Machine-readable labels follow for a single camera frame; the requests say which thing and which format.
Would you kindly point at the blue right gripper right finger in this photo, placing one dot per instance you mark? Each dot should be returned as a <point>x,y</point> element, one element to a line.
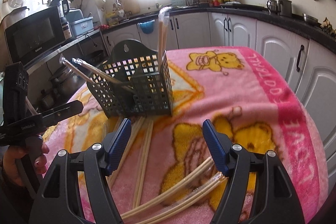
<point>217,145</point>

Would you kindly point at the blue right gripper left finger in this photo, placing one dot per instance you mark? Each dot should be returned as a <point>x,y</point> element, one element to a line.
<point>116,143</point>

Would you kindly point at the dark green utensil basket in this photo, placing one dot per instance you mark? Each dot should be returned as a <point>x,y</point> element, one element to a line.
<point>144,88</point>

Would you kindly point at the person's left hand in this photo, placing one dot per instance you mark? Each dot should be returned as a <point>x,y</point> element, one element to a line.
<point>14,155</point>

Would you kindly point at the pink cartoon bear blanket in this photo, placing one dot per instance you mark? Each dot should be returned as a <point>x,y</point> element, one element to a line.
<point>245,98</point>

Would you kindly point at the steel pot on shelf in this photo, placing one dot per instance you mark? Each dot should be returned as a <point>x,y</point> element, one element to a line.
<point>66,82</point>

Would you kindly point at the black wok on shelf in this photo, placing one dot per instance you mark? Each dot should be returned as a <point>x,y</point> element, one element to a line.
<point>95,57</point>

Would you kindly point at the black microwave oven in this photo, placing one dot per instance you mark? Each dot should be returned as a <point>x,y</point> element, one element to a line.
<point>34,35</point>

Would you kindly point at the light blue plastic box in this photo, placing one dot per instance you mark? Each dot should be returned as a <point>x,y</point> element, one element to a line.
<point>81,26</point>

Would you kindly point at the steel teapot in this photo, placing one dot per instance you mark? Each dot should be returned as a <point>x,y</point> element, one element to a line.
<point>272,6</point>

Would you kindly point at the dark metal kettle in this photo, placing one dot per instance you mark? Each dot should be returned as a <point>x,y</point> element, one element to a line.
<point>285,8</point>

